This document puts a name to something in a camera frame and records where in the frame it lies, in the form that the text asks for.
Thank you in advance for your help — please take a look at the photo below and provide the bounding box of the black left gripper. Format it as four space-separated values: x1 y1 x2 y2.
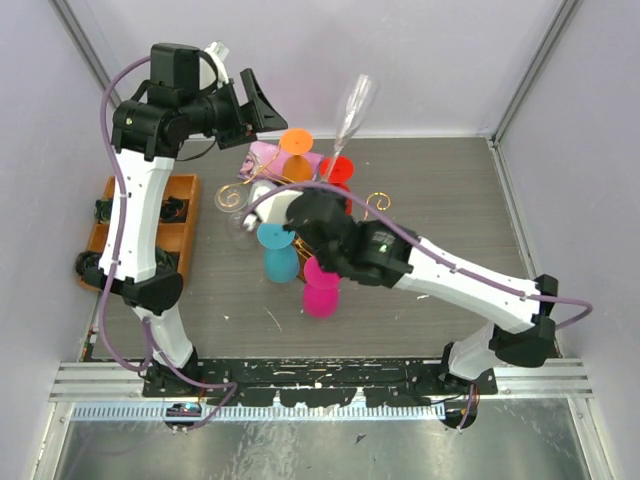
182 68 289 149

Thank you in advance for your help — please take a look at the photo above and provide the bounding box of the orange wine glass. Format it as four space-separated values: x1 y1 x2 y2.
279 128 313 183

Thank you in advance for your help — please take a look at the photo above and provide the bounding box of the red wine glass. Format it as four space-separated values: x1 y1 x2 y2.
318 156 354 191

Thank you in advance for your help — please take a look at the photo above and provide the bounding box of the gold wire wine glass rack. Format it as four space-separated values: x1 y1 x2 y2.
215 153 393 274

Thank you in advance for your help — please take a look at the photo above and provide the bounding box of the clear tall wine glass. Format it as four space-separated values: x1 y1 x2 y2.
321 74 377 182

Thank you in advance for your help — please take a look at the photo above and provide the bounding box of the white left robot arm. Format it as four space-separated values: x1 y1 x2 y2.
83 41 288 396

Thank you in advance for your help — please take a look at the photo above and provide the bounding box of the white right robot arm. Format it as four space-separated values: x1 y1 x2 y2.
242 181 558 394

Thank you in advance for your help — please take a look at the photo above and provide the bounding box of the blue wine glass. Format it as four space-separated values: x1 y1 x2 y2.
257 223 300 284

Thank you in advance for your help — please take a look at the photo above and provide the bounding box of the pink wine glass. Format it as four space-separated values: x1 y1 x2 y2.
302 256 341 318

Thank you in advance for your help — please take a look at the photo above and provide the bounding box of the clear wine glass on left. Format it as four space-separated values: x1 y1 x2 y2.
215 182 253 249

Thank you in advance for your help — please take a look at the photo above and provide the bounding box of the dark green rolled cloth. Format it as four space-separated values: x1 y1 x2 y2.
155 246 180 272

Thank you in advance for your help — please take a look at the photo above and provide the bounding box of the dark floral rolled cloth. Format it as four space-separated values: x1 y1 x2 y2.
94 198 113 225

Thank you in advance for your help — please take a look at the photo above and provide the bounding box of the black orange rolled cloth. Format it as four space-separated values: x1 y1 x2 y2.
74 250 102 277

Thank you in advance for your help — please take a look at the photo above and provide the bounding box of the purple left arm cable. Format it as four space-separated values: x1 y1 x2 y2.
97 54 238 434

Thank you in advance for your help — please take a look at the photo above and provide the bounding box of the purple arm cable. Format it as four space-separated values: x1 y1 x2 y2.
97 54 238 434
241 180 594 431

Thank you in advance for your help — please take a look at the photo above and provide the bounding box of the aluminium frame rail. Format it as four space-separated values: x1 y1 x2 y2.
49 358 593 430

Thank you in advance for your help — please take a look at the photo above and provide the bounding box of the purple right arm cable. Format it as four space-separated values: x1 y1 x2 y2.
241 180 594 431

